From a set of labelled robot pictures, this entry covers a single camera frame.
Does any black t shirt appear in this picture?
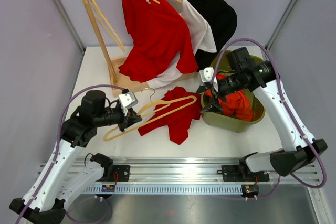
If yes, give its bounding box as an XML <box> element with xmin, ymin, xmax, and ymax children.
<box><xmin>188</xmin><ymin>0</ymin><xmax>237</xmax><ymax>70</ymax></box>

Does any white t shirt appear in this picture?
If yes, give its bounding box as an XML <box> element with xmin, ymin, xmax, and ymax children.
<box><xmin>146</xmin><ymin>0</ymin><xmax>216</xmax><ymax>89</ymax></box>

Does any right aluminium frame post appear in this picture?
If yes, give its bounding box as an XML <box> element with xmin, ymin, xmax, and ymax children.
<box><xmin>265</xmin><ymin>0</ymin><xmax>298</xmax><ymax>50</ymax></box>

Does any wooden clothes rack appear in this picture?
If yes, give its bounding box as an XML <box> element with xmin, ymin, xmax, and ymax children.
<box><xmin>84</xmin><ymin>3</ymin><xmax>149</xmax><ymax>92</ymax></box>

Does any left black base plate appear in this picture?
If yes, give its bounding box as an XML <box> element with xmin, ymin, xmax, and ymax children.
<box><xmin>98</xmin><ymin>165</ymin><xmax>131</xmax><ymax>182</ymax></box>

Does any yellow hanger of orange shirt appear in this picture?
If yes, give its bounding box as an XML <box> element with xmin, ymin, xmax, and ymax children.
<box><xmin>81</xmin><ymin>0</ymin><xmax>125</xmax><ymax>52</ymax></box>

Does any orange t shirt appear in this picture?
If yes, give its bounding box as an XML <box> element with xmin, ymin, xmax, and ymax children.
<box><xmin>218</xmin><ymin>90</ymin><xmax>253</xmax><ymax>122</ymax></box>

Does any grey slotted cable duct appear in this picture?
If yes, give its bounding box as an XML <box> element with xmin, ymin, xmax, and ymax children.
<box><xmin>83</xmin><ymin>184</ymin><xmax>243</xmax><ymax>195</ymax></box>

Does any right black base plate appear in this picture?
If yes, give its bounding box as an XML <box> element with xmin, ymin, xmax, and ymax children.
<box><xmin>216</xmin><ymin>165</ymin><xmax>270</xmax><ymax>182</ymax></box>

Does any yellow hanger of front red shirt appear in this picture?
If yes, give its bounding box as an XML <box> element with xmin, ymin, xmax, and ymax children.
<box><xmin>103</xmin><ymin>95</ymin><xmax>196</xmax><ymax>142</ymax></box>

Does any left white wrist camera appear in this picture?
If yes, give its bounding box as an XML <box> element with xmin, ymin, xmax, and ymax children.
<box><xmin>118</xmin><ymin>90</ymin><xmax>138</xmax><ymax>109</ymax></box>

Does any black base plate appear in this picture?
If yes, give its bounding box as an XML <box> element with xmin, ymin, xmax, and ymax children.
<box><xmin>216</xmin><ymin>165</ymin><xmax>270</xmax><ymax>182</ymax></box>
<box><xmin>98</xmin><ymin>165</ymin><xmax>131</xmax><ymax>182</ymax></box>

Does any left aluminium frame post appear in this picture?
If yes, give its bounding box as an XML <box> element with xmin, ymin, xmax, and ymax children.
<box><xmin>52</xmin><ymin>0</ymin><xmax>85</xmax><ymax>55</ymax></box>

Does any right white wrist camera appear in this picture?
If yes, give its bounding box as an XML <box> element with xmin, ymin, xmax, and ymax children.
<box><xmin>198</xmin><ymin>67</ymin><xmax>218</xmax><ymax>92</ymax></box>

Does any red t shirt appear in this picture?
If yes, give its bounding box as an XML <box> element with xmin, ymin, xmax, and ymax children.
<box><xmin>119</xmin><ymin>0</ymin><xmax>198</xmax><ymax>82</ymax></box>
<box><xmin>138</xmin><ymin>87</ymin><xmax>202</xmax><ymax>145</ymax></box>

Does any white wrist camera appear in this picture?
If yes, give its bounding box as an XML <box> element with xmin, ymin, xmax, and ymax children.
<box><xmin>118</xmin><ymin>90</ymin><xmax>138</xmax><ymax>109</ymax></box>
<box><xmin>198</xmin><ymin>67</ymin><xmax>218</xmax><ymax>92</ymax></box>

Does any green plastic basket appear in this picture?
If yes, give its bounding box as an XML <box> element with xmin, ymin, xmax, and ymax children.
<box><xmin>201</xmin><ymin>50</ymin><xmax>266</xmax><ymax>133</ymax></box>

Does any aluminium mounting rail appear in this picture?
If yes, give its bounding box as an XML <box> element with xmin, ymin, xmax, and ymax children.
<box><xmin>36</xmin><ymin>157</ymin><xmax>321</xmax><ymax>185</ymax></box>

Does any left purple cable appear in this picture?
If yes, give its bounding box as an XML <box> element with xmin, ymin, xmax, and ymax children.
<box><xmin>15</xmin><ymin>84</ymin><xmax>125</xmax><ymax>224</ymax></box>

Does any aluminium frame post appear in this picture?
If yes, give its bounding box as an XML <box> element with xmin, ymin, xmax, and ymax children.
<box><xmin>52</xmin><ymin>0</ymin><xmax>85</xmax><ymax>55</ymax></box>
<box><xmin>265</xmin><ymin>0</ymin><xmax>298</xmax><ymax>50</ymax></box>

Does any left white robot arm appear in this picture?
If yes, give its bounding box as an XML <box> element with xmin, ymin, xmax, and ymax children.
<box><xmin>9</xmin><ymin>85</ymin><xmax>142</xmax><ymax>223</ymax></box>

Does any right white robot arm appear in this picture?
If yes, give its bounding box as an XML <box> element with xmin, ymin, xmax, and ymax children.
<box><xmin>197</xmin><ymin>47</ymin><xmax>328</xmax><ymax>180</ymax></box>

